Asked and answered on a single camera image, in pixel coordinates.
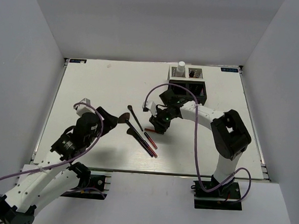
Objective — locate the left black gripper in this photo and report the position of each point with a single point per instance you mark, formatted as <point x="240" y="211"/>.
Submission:
<point x="110" y="121"/>

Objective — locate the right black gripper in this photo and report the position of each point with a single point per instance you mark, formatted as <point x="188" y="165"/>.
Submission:
<point x="159" y="126"/>

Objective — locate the black fan brush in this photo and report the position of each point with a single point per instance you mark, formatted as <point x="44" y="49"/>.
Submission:
<point x="124" y="119"/>

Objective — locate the red black lip pencil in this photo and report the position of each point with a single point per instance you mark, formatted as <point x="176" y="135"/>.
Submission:
<point x="149" y="130"/>

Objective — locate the red black lip liner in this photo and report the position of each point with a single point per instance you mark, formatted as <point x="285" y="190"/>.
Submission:
<point x="150" y="140"/>

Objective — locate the black powder brush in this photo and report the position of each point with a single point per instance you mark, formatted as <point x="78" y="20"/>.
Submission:
<point x="133" y="134"/>

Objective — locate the thin black makeup brush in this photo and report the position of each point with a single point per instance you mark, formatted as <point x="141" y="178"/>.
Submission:
<point x="130" y="108"/>

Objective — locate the small foundation bottle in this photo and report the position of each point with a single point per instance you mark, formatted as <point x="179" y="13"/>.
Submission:
<point x="191" y="74"/>

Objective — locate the white bottle blue liquid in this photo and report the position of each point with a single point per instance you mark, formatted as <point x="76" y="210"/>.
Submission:
<point x="180" y="70"/>

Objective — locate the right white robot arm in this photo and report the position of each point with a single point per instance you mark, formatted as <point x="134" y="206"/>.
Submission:
<point x="230" y="135"/>

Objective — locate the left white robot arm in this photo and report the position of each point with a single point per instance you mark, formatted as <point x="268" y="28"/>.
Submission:
<point x="60" y="171"/>

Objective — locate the black makeup organizer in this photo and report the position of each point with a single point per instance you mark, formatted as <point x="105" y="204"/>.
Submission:
<point x="198" y="89"/>

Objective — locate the white makeup organizer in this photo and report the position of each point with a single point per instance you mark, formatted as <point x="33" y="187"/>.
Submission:
<point x="198" y="74"/>

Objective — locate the blue label sticker left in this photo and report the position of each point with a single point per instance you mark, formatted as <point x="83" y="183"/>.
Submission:
<point x="81" y="61"/>

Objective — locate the blue label sticker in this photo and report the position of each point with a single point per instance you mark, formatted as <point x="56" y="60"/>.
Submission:
<point x="81" y="61"/>
<point x="228" y="69"/>

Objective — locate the blue label sticker right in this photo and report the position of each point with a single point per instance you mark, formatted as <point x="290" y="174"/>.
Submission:
<point x="228" y="69"/>

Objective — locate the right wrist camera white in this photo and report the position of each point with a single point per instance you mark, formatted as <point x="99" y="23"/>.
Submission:
<point x="149" y="106"/>

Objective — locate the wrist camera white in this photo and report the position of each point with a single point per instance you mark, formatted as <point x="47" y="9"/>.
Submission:
<point x="149" y="106"/>
<point x="82" y="108"/>

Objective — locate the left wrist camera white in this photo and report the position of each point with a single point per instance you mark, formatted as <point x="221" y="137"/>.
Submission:
<point x="82" y="108"/>

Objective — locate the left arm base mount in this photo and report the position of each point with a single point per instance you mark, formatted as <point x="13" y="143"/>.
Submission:
<point x="97" y="188"/>

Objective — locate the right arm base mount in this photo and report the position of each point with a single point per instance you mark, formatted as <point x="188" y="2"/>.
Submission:
<point x="227" y="200"/>

